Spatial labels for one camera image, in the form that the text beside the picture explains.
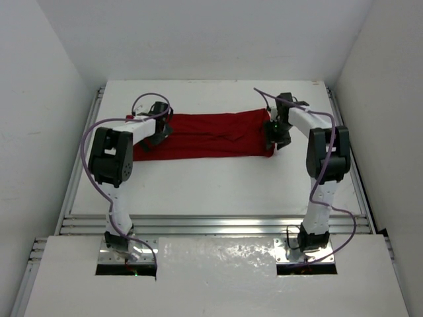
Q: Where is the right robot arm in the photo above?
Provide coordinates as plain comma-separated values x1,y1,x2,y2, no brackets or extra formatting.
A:
264,93,351,252

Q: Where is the red t shirt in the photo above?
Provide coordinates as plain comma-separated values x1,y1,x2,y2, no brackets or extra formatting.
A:
133,109,274,161

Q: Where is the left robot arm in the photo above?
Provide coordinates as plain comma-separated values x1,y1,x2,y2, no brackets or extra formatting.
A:
88,102,173,252

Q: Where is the aluminium frame rail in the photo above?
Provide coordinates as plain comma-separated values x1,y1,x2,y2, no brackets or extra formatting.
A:
54,85,394,236

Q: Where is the white foam cover panel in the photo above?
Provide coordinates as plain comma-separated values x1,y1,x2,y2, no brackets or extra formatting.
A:
25,235,408,316

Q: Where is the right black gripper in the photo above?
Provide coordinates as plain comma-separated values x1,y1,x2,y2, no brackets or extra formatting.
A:
266,120,295,151

